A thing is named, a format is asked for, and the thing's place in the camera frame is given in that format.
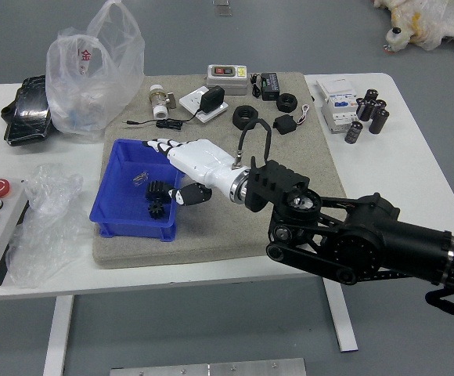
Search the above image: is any plush toy in plastic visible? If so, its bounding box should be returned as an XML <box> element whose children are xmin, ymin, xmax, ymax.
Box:
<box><xmin>371</xmin><ymin>0</ymin><xmax>454</xmax><ymax>62</ymax></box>

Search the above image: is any small black nut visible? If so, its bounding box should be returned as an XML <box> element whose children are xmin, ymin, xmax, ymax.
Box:
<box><xmin>276</xmin><ymin>92</ymin><xmax>298</xmax><ymax>113</ymax></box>

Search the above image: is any black power adapter with cord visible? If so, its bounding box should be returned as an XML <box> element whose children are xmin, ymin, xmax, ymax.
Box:
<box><xmin>123</xmin><ymin>85</ymin><xmax>226</xmax><ymax>132</ymax></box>

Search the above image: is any black plastic tray stack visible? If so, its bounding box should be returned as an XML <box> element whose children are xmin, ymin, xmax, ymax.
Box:
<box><xmin>1</xmin><ymin>75</ymin><xmax>59</xmax><ymax>147</ymax></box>

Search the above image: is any black power supply module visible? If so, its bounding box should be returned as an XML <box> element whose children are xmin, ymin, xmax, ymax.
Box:
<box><xmin>250</xmin><ymin>72</ymin><xmax>289</xmax><ymax>102</ymax></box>

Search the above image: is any white circuit breaker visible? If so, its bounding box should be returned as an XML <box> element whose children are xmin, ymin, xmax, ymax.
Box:
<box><xmin>315</xmin><ymin>77</ymin><xmax>362</xmax><ymax>135</ymax></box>

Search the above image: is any brass valve with white fitting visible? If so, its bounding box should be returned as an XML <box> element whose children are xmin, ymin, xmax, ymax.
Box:
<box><xmin>147</xmin><ymin>83</ymin><xmax>179</xmax><ymax>120</ymax></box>

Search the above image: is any grey-brown mat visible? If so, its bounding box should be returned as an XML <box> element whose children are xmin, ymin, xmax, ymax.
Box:
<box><xmin>92</xmin><ymin>71</ymin><xmax>348</xmax><ymax>269</ymax></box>

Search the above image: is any crumpled clear plastic bag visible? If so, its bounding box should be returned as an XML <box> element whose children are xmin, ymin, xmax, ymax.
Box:
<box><xmin>5</xmin><ymin>163</ymin><xmax>95</xmax><ymax>289</ymax></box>

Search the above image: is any grey switch box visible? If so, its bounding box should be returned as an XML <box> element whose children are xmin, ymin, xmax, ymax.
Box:
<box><xmin>205</xmin><ymin>63</ymin><xmax>249</xmax><ymax>96</ymax></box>

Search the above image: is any big black hex nut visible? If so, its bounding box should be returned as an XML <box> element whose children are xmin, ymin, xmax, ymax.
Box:
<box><xmin>232</xmin><ymin>104</ymin><xmax>258</xmax><ymax>130</ymax></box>

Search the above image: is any metal floor socket cover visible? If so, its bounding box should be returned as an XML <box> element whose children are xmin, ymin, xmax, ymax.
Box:
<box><xmin>212</xmin><ymin>0</ymin><xmax>234</xmax><ymax>17</ymax></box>

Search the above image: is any white plastic shopping bag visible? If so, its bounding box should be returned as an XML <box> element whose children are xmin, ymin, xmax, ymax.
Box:
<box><xmin>45</xmin><ymin>0</ymin><xmax>146</xmax><ymax>143</ymax></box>

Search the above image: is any blue plastic bin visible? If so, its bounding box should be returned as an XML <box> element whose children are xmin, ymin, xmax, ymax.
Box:
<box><xmin>89</xmin><ymin>139</ymin><xmax>186</xmax><ymax>240</ymax></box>

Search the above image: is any white table leg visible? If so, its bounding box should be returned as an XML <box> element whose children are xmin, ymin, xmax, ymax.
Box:
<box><xmin>42</xmin><ymin>295</ymin><xmax>74</xmax><ymax>376</ymax></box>
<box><xmin>322</xmin><ymin>278</ymin><xmax>359</xmax><ymax>353</ymax></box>

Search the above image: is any small black gear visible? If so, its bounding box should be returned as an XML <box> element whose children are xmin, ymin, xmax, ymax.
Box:
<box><xmin>147</xmin><ymin>201</ymin><xmax>168</xmax><ymax>221</ymax></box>

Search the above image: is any big black gear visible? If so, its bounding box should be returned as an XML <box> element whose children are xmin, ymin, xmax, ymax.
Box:
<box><xmin>145</xmin><ymin>180</ymin><xmax>172</xmax><ymax>204</ymax></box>

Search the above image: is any small black module with wires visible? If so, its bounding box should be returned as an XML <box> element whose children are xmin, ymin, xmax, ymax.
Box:
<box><xmin>272</xmin><ymin>103</ymin><xmax>311</xmax><ymax>136</ymax></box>

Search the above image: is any grey metal plate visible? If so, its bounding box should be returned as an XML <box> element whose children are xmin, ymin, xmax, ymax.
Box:
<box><xmin>109</xmin><ymin>357</ymin><xmax>307</xmax><ymax>376</ymax></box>

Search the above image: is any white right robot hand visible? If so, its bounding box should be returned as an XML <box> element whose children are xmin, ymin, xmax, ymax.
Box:
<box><xmin>142</xmin><ymin>137</ymin><xmax>239</xmax><ymax>207</ymax></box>

